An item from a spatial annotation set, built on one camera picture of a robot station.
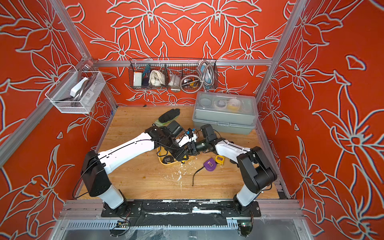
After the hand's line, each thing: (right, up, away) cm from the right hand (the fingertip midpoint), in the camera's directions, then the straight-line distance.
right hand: (179, 154), depth 77 cm
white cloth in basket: (-15, +44, +13) cm, 48 cm away
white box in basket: (-27, +43, +14) cm, 53 cm away
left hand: (+3, 0, +1) cm, 4 cm away
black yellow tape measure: (-8, -6, +11) cm, 15 cm away
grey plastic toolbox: (+28, +22, +14) cm, 39 cm away
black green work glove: (-11, +20, +34) cm, 41 cm away
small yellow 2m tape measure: (+24, -6, +12) cm, 28 cm away
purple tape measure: (+17, -9, +9) cm, 21 cm away
